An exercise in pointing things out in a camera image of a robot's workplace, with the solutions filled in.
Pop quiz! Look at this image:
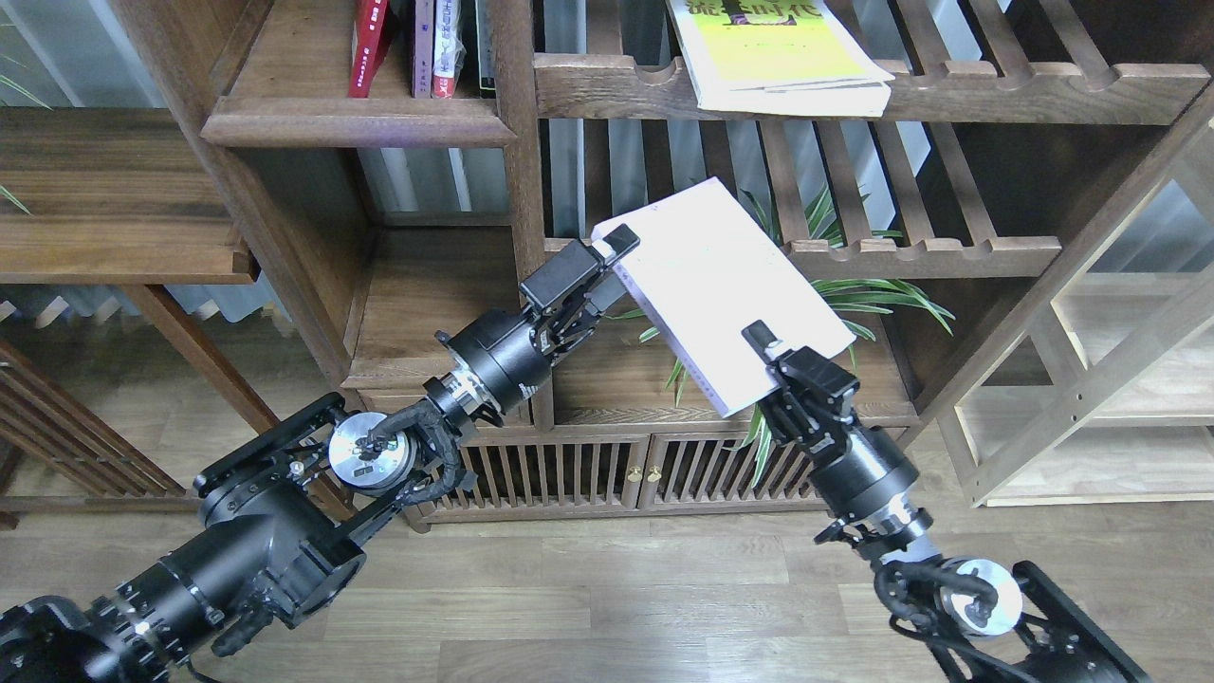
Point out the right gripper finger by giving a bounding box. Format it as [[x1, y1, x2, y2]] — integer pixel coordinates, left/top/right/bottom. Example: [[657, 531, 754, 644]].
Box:
[[742, 321, 783, 363]]

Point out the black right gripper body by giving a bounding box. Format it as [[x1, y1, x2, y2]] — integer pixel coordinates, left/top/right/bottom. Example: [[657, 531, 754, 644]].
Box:
[[759, 346, 921, 542]]

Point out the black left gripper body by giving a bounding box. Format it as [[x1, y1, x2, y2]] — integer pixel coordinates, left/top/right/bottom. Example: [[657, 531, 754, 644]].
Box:
[[432, 241, 608, 425]]

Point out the white lavender book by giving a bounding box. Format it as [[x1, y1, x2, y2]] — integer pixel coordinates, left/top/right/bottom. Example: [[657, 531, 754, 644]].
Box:
[[590, 176, 858, 419]]

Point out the red cover book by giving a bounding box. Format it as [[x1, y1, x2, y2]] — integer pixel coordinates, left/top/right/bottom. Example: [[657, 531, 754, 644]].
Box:
[[347, 0, 397, 99]]

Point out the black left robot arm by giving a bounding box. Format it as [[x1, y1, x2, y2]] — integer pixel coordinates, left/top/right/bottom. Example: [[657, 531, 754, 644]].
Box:
[[2, 224, 640, 682]]

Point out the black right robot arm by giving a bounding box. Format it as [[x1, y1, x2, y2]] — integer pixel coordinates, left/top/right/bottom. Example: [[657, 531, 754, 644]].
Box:
[[743, 321, 1148, 682]]

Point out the light wooden shelf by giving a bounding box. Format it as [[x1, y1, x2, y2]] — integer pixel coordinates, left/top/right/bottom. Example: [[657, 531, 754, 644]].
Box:
[[937, 123, 1214, 510]]

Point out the green spider plant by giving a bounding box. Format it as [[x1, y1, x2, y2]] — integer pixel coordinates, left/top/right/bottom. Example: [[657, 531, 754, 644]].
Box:
[[607, 184, 957, 489]]

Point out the left slatted cabinet door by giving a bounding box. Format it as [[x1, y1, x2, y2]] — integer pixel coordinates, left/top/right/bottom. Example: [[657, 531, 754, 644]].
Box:
[[408, 436, 651, 524]]

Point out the slatted cabinet door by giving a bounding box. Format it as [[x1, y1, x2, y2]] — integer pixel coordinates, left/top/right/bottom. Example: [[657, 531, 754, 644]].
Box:
[[408, 436, 651, 524], [637, 432, 826, 514]]

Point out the right slatted cabinet door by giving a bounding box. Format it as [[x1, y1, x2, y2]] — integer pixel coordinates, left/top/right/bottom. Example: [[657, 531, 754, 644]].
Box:
[[637, 432, 826, 514]]

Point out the dark wooden bookshelf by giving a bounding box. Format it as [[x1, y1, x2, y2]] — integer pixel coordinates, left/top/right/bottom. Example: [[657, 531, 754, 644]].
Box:
[[112, 0, 1214, 534]]

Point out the yellow cover book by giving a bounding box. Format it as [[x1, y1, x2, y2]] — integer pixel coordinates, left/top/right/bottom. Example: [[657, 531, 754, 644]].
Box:
[[668, 1, 892, 120]]

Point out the red white upright book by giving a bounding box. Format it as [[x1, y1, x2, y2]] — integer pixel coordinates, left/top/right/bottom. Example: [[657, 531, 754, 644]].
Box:
[[431, 0, 465, 99]]

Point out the dark upright book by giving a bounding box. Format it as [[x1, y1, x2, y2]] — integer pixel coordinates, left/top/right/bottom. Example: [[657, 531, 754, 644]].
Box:
[[473, 0, 497, 99]]

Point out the dark slatted wooden chair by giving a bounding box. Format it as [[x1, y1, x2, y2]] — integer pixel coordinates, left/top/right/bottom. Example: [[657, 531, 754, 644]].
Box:
[[1, 342, 198, 528]]

